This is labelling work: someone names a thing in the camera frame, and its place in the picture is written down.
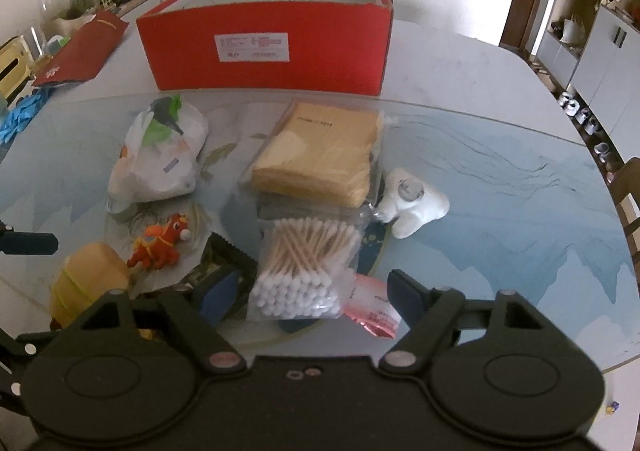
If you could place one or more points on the white storage cabinet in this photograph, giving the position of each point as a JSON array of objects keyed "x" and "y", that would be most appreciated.
[{"x": 605, "y": 76}]

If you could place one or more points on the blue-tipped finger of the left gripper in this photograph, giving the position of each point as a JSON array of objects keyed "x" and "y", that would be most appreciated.
[{"x": 14, "y": 242}]

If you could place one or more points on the white tooth plush keychain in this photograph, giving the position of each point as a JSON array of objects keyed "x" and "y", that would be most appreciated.
[{"x": 408, "y": 203}]

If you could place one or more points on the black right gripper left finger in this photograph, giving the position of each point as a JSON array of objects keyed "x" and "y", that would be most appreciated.
[{"x": 190, "y": 315}]

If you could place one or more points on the orange horse plush toy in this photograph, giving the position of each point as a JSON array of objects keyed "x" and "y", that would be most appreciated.
[{"x": 156, "y": 247}]

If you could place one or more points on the pink sachet packet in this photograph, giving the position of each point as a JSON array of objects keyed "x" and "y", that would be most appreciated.
[{"x": 369, "y": 307}]

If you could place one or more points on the black snack packet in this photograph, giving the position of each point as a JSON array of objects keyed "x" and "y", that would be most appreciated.
[{"x": 220, "y": 265}]

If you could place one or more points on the yellow tissue box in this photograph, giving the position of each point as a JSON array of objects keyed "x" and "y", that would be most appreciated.
[{"x": 15, "y": 72}]

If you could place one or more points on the red cardboard box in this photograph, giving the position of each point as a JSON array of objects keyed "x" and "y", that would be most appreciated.
[{"x": 334, "y": 46}]

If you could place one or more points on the white plastic bag package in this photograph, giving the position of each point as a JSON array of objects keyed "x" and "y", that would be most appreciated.
[{"x": 159, "y": 157}]

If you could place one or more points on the bag of cotton swabs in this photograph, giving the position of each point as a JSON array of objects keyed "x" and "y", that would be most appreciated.
[{"x": 304, "y": 269}]

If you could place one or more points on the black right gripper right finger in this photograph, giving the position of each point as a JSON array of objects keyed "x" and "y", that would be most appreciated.
[{"x": 430, "y": 315}]

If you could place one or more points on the yellow plush toy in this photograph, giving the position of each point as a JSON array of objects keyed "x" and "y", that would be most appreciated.
[{"x": 85, "y": 276}]

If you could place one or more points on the blue rubber gloves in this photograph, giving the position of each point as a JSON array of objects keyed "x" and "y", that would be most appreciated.
[{"x": 18, "y": 119}]

